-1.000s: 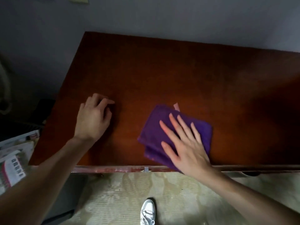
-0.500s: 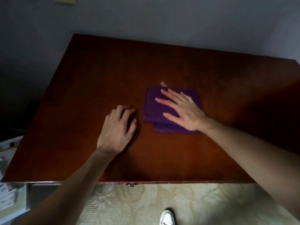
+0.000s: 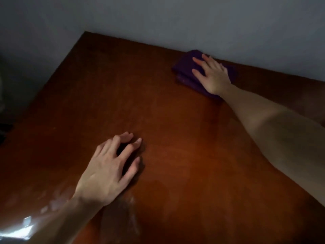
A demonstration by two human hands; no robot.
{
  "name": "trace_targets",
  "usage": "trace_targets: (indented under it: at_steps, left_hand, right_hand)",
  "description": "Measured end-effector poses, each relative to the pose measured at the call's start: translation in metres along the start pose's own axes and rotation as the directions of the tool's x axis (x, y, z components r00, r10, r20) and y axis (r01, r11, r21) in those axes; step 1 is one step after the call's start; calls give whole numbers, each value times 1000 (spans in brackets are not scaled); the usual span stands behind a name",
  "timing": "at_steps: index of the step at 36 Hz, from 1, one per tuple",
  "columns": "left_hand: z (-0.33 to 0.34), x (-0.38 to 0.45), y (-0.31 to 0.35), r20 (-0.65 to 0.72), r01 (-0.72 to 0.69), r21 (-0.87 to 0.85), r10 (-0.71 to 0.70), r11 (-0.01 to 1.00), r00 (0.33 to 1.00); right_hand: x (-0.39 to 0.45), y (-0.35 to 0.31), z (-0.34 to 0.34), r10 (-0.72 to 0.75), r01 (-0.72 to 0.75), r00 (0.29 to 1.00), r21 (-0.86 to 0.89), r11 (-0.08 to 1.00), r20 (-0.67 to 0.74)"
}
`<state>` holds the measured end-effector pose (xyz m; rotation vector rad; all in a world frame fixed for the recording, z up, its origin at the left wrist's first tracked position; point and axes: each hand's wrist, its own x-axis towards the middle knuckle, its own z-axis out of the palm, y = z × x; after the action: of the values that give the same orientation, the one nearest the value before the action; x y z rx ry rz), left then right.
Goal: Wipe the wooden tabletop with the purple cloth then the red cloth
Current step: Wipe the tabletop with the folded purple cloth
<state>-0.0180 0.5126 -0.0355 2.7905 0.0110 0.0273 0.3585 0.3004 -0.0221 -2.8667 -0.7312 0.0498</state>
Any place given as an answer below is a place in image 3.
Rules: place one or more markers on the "person's left hand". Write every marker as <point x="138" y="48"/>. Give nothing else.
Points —
<point x="104" y="175"/>

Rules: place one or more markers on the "person's right hand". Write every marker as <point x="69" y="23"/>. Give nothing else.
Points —
<point x="215" y="78"/>

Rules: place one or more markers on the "purple cloth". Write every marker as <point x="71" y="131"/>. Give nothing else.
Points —
<point x="185" y="71"/>

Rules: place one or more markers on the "person's right forearm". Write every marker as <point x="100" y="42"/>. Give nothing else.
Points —
<point x="284" y="139"/>

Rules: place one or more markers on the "brown wooden table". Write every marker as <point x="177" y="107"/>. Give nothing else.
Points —
<point x="190" y="162"/>

